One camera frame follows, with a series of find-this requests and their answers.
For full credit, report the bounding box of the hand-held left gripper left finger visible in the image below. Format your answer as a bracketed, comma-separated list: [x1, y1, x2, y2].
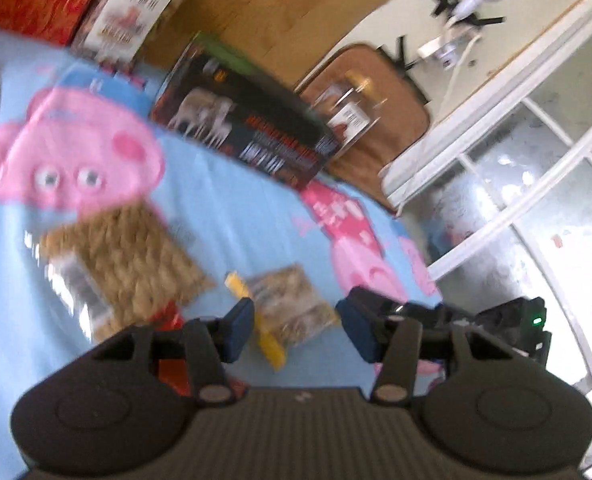
[88, 298, 256, 407]

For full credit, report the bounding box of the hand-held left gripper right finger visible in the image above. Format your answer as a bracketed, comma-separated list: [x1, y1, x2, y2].
[336, 297, 518, 407]

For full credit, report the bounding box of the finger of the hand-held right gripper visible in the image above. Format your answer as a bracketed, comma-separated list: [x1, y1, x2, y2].
[351, 286, 479, 333]

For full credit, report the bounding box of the yellow zip clear grain bag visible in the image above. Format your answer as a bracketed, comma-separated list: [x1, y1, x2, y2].
[225, 264, 343, 372]

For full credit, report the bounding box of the red gold print snack packet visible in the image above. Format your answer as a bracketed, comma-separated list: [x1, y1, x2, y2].
[155, 304, 249, 397]

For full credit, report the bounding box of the clear bag of pale seeds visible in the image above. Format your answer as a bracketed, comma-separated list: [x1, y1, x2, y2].
[38, 204, 217, 347]

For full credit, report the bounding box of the black sheep print tin box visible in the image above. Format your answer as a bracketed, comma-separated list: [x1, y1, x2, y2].
[148, 32, 343, 192]

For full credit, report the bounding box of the cartoon pig printed blanket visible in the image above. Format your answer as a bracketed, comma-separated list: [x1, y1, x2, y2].
[0, 27, 446, 480]

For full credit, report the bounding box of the brown seat cushion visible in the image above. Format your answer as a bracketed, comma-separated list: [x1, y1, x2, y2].
[295, 44, 433, 213]

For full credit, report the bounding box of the pecan jar with gold lid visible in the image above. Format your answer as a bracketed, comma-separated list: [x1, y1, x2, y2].
[310, 72, 383, 152]

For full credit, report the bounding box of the black tape strip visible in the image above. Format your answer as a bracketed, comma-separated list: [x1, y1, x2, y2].
[376, 44, 431, 106]

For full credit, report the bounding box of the white power strip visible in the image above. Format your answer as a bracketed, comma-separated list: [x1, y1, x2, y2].
[417, 29, 478, 69]

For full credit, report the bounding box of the wooden board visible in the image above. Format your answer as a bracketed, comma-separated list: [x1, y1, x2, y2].
[140, 0, 444, 92]

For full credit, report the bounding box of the cashew jar with gold lid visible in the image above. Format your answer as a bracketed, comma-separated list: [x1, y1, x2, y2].
[70, 0, 195, 67]

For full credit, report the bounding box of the white window frame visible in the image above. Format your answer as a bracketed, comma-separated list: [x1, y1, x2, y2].
[380, 0, 592, 480]

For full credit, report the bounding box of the white power cable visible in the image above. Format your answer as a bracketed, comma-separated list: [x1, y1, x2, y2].
[427, 35, 478, 127]

